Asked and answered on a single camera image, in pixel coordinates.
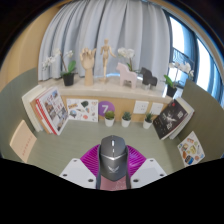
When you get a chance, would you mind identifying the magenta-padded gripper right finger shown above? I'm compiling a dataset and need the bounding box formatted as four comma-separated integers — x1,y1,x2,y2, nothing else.
125,143,168,190

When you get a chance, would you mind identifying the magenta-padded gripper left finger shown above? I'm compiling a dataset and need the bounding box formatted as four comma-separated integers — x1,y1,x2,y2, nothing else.
59,143,103,190

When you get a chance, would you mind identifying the grey computer mouse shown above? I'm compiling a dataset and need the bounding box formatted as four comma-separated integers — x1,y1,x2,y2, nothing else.
97,134,129,183

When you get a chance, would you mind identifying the pink mouse pad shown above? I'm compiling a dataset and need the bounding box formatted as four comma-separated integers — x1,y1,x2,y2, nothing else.
99,175,131,192

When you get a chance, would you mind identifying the small succulent in white pot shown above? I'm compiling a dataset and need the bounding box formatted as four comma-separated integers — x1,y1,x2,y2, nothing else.
120,111,132,128
104,110,116,128
142,112,154,130

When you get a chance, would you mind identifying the black book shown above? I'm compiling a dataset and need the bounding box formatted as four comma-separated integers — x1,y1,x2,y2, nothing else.
152,99,189,140

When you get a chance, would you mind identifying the beige book with red text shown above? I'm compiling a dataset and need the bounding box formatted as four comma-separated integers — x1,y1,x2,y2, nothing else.
9,119,38,164

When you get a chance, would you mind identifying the white card with stickers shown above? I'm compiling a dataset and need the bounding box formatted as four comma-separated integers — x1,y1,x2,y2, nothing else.
65,98,100,123

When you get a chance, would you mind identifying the white picture-cover book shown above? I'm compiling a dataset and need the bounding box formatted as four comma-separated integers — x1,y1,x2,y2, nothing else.
38,87,70,136

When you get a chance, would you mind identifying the brown book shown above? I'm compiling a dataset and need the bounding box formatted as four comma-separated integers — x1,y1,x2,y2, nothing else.
29,99,51,134

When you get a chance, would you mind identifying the purple round number sign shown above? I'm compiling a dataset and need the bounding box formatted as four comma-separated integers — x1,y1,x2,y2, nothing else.
97,100,116,117

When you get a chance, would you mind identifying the white orchid in black pot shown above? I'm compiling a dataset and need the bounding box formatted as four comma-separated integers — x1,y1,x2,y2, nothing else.
163,60,195,98
41,49,78,87

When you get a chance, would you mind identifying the green desk divider panel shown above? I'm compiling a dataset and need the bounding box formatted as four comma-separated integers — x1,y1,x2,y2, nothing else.
0,68,39,158
181,79,224,158

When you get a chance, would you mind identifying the thick white book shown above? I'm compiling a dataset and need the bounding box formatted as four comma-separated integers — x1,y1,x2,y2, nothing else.
21,84,48,133

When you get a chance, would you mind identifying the black horse figure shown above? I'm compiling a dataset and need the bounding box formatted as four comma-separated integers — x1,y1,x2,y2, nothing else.
139,67,158,88

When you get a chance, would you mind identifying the pink horse figure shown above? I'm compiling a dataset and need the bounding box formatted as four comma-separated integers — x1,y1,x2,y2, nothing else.
115,62,138,89

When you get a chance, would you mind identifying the wooden hand model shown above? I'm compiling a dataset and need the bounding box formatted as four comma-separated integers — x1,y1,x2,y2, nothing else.
79,47,98,87

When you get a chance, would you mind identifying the window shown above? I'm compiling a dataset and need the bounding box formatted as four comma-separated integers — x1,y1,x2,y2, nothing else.
168,16,224,104

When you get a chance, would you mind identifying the wooden mannequin figure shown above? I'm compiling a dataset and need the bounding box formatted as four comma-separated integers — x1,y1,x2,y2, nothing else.
99,38,117,83

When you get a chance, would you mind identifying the white orchid plant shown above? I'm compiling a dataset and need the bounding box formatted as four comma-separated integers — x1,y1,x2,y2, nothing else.
117,47,141,73

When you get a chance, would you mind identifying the grey curtain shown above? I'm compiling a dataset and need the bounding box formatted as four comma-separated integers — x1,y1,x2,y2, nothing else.
37,0,174,83

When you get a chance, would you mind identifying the white wall socket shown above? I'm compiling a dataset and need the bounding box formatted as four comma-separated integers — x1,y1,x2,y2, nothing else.
149,102,165,116
133,100,150,115

